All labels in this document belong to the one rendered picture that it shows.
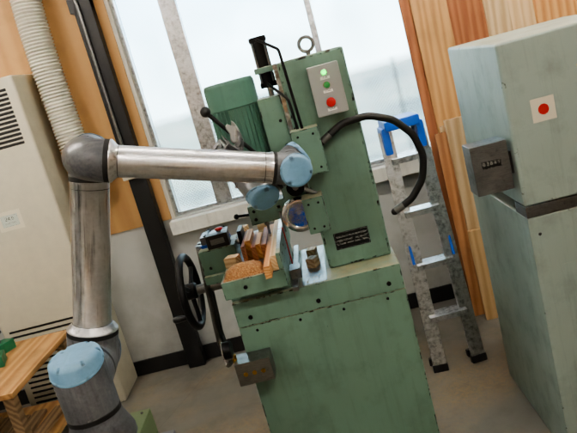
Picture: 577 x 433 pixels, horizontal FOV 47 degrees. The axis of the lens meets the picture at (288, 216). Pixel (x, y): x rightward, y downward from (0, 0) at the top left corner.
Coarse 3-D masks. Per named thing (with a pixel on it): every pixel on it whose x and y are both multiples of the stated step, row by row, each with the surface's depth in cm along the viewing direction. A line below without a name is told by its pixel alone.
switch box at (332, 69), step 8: (320, 64) 206; (328, 64) 206; (336, 64) 206; (312, 72) 206; (328, 72) 206; (336, 72) 206; (312, 80) 207; (328, 80) 207; (336, 80) 207; (312, 88) 208; (320, 88) 207; (328, 88) 207; (336, 88) 207; (320, 96) 208; (328, 96) 208; (336, 96) 208; (344, 96) 208; (320, 104) 209; (336, 104) 208; (344, 104) 208; (320, 112) 209; (328, 112) 209; (336, 112) 209
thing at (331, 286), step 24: (360, 264) 225; (384, 264) 218; (288, 288) 220; (312, 288) 218; (336, 288) 218; (360, 288) 218; (384, 288) 218; (240, 312) 220; (264, 312) 220; (288, 312) 220
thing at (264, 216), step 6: (282, 198) 230; (276, 204) 230; (282, 204) 230; (252, 210) 231; (258, 210) 231; (264, 210) 231; (270, 210) 231; (252, 216) 232; (258, 216) 232; (264, 216) 232; (270, 216) 231; (276, 216) 231; (252, 222) 232; (258, 222) 232; (264, 222) 232
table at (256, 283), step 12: (288, 240) 255; (288, 264) 230; (216, 276) 232; (252, 276) 210; (264, 276) 210; (276, 276) 210; (228, 288) 211; (240, 288) 211; (252, 288) 211; (264, 288) 211; (276, 288) 211
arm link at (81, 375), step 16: (64, 352) 181; (80, 352) 179; (96, 352) 177; (48, 368) 176; (64, 368) 173; (80, 368) 173; (96, 368) 176; (112, 368) 186; (64, 384) 173; (80, 384) 173; (96, 384) 175; (112, 384) 181; (64, 400) 174; (80, 400) 174; (96, 400) 175; (112, 400) 179; (64, 416) 178; (80, 416) 174; (96, 416) 175
